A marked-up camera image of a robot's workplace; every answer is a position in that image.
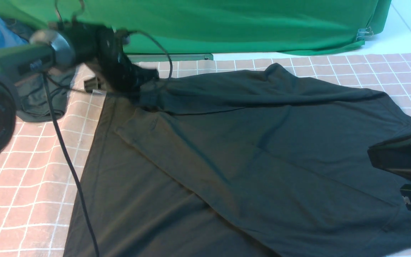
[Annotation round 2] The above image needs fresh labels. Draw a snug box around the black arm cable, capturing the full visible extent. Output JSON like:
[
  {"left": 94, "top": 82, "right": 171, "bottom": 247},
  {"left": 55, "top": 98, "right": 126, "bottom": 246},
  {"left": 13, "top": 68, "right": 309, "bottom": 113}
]
[{"left": 41, "top": 30, "right": 173, "bottom": 257}]

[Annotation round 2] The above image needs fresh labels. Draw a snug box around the dark gray garment pile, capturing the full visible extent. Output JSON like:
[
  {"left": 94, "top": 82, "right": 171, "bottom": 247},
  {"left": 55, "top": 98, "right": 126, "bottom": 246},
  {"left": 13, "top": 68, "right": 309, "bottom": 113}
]
[{"left": 2, "top": 18, "right": 81, "bottom": 122}]

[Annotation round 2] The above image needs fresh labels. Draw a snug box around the metal binder clip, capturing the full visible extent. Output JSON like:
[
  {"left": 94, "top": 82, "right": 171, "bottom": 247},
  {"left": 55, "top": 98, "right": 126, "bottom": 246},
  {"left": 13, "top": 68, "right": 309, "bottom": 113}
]
[{"left": 356, "top": 26, "right": 374, "bottom": 41}]

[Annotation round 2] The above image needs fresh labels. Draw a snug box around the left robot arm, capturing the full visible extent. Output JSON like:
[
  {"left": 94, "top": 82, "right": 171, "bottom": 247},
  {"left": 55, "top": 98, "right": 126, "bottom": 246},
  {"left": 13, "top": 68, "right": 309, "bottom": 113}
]
[{"left": 0, "top": 21, "right": 159, "bottom": 153}]

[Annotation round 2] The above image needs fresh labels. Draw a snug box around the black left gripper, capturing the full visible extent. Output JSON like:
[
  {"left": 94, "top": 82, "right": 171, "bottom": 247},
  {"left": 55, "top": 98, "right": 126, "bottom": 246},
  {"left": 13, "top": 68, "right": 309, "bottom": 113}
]
[{"left": 96, "top": 27, "right": 159, "bottom": 93}]

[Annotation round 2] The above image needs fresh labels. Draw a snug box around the gray long-sleeved shirt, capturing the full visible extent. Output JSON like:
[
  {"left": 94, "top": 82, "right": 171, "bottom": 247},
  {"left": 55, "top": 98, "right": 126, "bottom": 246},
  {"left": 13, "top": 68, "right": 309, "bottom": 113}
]
[{"left": 81, "top": 64, "right": 411, "bottom": 257}]

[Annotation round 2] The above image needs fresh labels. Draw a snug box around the metal backdrop bar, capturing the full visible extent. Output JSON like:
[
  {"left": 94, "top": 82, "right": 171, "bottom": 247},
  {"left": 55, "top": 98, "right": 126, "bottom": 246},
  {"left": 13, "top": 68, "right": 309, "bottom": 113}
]
[{"left": 127, "top": 53, "right": 214, "bottom": 63}]

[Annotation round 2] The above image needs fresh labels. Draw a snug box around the green backdrop cloth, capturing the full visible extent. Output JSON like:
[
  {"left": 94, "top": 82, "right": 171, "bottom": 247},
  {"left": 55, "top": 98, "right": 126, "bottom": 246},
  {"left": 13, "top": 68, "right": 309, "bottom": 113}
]
[{"left": 0, "top": 0, "right": 392, "bottom": 56}]

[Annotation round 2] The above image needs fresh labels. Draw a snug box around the pink grid table mat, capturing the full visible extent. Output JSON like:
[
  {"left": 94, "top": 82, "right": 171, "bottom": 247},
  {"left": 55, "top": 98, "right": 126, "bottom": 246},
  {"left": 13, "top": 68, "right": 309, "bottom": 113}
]
[{"left": 0, "top": 53, "right": 411, "bottom": 257}]

